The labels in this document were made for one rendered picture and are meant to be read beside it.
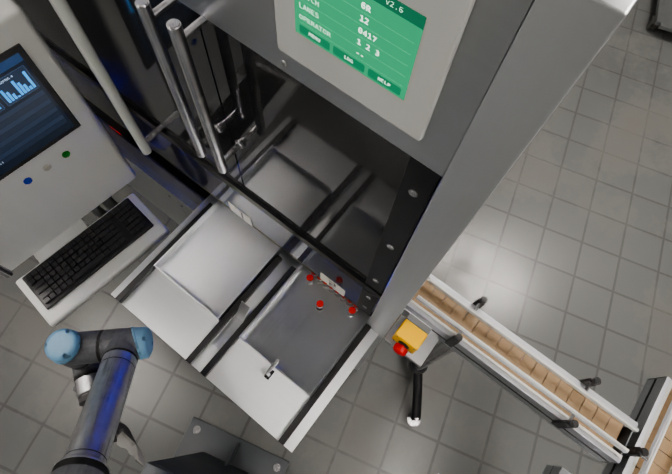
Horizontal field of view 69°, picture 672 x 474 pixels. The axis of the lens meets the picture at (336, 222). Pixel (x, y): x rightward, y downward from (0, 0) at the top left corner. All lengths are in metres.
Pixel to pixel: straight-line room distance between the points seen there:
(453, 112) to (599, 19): 0.18
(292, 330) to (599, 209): 1.99
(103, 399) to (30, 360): 1.55
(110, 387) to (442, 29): 0.95
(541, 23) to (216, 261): 1.29
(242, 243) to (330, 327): 0.38
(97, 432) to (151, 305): 0.56
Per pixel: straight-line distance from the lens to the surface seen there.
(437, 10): 0.45
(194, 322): 1.53
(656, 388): 1.73
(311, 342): 1.47
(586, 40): 0.42
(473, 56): 0.48
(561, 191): 2.95
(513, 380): 1.52
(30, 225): 1.73
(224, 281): 1.54
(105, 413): 1.13
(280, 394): 1.46
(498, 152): 0.54
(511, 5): 0.43
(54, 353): 1.29
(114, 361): 1.21
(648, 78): 3.68
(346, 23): 0.53
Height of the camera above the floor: 2.34
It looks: 67 degrees down
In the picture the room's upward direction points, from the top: 7 degrees clockwise
